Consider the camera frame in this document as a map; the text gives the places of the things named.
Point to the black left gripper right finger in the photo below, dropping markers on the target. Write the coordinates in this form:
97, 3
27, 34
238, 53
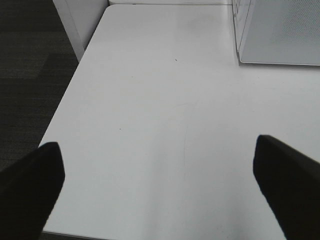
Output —
290, 182

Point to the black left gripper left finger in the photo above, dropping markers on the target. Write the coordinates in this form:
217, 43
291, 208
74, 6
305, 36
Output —
29, 189

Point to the white microwave door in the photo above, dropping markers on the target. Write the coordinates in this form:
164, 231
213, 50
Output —
281, 32

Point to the white cabinet panel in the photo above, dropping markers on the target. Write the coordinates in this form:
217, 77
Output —
80, 19

